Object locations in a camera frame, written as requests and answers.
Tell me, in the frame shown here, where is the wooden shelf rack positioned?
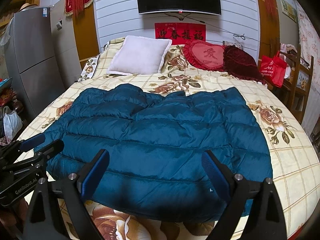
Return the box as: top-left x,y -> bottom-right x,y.
272,45 -> 314,124

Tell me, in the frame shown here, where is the white square pillow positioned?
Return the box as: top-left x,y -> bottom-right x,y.
107,35 -> 172,75

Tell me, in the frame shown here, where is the dark red velvet pillow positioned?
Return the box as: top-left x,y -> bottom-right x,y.
223,46 -> 266,85

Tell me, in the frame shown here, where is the grey refrigerator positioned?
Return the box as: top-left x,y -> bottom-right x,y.
4,6 -> 65,121

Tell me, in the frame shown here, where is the red heart-shaped pillow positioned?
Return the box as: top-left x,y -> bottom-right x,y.
182,40 -> 225,72

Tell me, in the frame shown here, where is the white plastic bag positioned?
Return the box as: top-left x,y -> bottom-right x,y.
3,106 -> 23,143

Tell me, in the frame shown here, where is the red shopping bag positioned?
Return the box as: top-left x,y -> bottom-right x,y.
260,51 -> 287,88

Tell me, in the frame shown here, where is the red banner with black characters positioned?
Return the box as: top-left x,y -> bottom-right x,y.
155,22 -> 206,44

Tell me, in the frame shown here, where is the blue quilted down jacket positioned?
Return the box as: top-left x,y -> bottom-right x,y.
44,84 -> 273,222

